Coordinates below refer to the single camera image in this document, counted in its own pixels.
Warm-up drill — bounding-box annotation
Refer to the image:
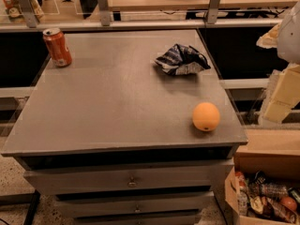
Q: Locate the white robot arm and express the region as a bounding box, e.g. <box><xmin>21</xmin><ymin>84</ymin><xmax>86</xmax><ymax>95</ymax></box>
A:
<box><xmin>256</xmin><ymin>2</ymin><xmax>300</xmax><ymax>127</ymax></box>

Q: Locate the metal railing with posts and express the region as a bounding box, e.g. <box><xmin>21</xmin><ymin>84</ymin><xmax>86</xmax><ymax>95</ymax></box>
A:
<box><xmin>0</xmin><ymin>0</ymin><xmax>290</xmax><ymax>33</ymax></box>

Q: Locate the blue chip bag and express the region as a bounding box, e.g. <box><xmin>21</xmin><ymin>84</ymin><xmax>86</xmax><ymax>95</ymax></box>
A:
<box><xmin>155</xmin><ymin>44</ymin><xmax>211</xmax><ymax>76</ymax></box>

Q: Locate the orange fruit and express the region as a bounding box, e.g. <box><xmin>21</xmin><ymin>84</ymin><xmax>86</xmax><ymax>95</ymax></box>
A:
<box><xmin>192</xmin><ymin>102</ymin><xmax>220</xmax><ymax>131</ymax></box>

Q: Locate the red coke can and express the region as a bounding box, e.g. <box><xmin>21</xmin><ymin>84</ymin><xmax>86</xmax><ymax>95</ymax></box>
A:
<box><xmin>43</xmin><ymin>28</ymin><xmax>72</xmax><ymax>68</ymax></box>

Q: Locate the grey drawer cabinet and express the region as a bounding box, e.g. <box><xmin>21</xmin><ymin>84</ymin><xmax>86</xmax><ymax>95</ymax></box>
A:
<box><xmin>2</xmin><ymin>30</ymin><xmax>248</xmax><ymax>225</ymax></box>

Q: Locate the cardboard box of snacks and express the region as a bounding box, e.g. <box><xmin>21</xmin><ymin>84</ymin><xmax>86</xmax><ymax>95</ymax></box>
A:
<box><xmin>224</xmin><ymin>128</ymin><xmax>300</xmax><ymax>225</ymax></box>

